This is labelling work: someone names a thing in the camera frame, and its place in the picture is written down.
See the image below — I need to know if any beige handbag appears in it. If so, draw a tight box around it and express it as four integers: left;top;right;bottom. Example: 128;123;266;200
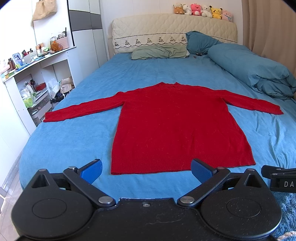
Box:
60;76;75;94

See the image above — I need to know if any pink plush toy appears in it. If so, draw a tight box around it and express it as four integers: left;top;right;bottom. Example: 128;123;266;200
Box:
190;4;202;16

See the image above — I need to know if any light pink plush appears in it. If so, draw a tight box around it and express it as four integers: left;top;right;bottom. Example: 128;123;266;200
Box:
221;10;233;22

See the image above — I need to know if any beige hanging bag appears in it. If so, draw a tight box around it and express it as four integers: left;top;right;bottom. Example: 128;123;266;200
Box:
32;0;58;21

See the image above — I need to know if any red knit sweater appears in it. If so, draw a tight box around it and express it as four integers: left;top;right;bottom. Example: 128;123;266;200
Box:
45;83;282;175

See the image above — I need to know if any green pillow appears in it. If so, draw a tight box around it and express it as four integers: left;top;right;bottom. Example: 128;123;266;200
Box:
131;44;190;60

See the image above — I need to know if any red box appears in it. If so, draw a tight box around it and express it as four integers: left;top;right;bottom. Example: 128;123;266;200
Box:
35;82;47;91

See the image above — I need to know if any white grey wardrobe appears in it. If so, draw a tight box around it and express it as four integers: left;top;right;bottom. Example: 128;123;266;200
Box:
68;0;108;79

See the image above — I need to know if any white shelf desk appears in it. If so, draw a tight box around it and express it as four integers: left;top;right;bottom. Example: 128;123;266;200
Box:
0;45;80;136

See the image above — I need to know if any beige curtain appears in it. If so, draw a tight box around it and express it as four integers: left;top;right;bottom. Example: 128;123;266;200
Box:
242;0;296;75

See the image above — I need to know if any rolled teal duvet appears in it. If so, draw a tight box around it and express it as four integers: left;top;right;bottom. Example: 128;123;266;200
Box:
208;43;295;100

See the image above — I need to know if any pink storage basket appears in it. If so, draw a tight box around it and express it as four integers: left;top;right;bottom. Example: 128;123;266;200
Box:
56;37;69;49

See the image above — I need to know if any white bear plush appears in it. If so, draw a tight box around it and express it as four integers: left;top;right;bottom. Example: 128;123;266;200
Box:
201;5;212;18

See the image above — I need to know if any cream quilted headboard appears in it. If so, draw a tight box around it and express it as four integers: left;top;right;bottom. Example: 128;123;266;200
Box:
112;14;238;54

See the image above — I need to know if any brown plush toy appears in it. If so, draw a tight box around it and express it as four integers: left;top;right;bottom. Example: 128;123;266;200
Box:
173;3;185;15

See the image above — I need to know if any white plush toy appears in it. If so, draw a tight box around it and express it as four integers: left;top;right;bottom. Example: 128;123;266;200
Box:
182;4;192;15

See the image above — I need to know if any yellow pikachu plush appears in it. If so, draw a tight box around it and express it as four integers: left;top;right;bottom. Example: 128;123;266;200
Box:
209;6;223;20

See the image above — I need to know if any orange bear plush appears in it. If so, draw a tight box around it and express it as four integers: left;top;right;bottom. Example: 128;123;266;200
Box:
51;41;63;53

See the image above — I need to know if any teal pillow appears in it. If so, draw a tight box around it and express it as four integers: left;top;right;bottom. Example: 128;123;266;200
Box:
186;31;222;55

